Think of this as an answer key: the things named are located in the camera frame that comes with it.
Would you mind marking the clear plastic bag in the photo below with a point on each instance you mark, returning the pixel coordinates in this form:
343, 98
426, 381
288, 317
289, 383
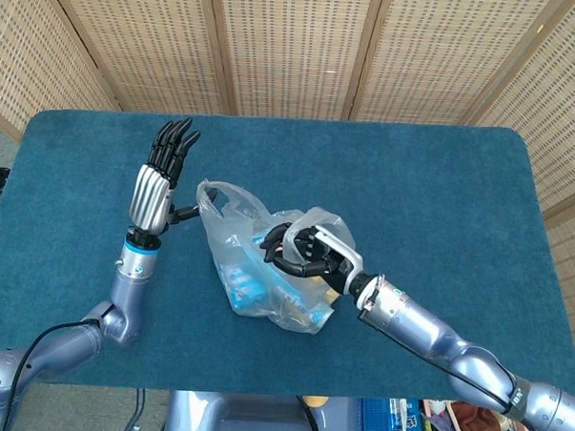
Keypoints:
238, 251

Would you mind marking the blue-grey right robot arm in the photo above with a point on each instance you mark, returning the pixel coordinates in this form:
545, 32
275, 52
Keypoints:
430, 327

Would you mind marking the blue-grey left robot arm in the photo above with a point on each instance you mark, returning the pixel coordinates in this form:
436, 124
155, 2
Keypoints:
132, 275

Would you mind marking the blue plastic basket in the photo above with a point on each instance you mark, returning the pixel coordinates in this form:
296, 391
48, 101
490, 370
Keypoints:
383, 425

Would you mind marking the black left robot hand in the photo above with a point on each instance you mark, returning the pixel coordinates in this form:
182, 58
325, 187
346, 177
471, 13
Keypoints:
150, 200

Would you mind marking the light blue carton box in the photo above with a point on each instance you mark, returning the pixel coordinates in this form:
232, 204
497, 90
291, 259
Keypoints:
246, 285

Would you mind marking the blue-grey robot torso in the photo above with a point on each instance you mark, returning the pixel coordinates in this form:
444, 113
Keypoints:
240, 418

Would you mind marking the blue box with barcode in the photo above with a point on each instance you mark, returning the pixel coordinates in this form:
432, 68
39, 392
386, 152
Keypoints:
312, 314

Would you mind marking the yellow packet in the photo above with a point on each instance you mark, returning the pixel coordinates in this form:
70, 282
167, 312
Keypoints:
329, 293

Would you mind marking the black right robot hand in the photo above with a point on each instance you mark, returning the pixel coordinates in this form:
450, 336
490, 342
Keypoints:
324, 260

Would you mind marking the woven rattan folding screen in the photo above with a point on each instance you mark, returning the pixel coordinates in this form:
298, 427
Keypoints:
295, 49

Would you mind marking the brown cloth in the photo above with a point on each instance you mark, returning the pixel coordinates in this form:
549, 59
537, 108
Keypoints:
478, 426

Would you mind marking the orange round knob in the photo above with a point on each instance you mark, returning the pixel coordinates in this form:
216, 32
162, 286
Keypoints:
315, 401

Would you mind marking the blue carpet table cover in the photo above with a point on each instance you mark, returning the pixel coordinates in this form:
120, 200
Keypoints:
318, 169

